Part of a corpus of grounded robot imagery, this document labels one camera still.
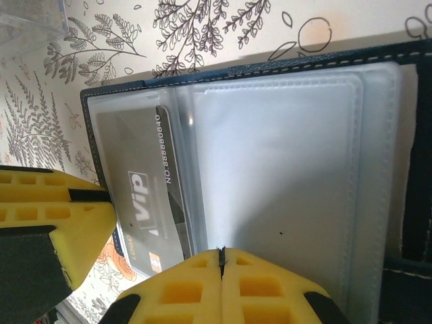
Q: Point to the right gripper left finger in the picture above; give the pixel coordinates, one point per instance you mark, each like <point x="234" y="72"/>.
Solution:
<point x="175" y="297"/>

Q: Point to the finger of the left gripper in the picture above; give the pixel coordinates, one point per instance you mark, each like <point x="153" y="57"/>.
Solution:
<point x="40" y="184"/>
<point x="67" y="229"/>

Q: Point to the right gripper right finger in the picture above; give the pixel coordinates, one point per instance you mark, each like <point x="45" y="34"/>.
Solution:
<point x="270" y="297"/>

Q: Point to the silver VIP card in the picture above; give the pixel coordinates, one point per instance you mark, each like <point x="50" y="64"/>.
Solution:
<point x="141" y="152"/>

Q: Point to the dark blue card holder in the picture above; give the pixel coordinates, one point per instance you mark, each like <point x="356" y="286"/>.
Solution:
<point x="270" y="152"/>

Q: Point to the clear acrylic card organizer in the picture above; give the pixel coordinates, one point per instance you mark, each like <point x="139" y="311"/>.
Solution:
<point x="30" y="20"/>

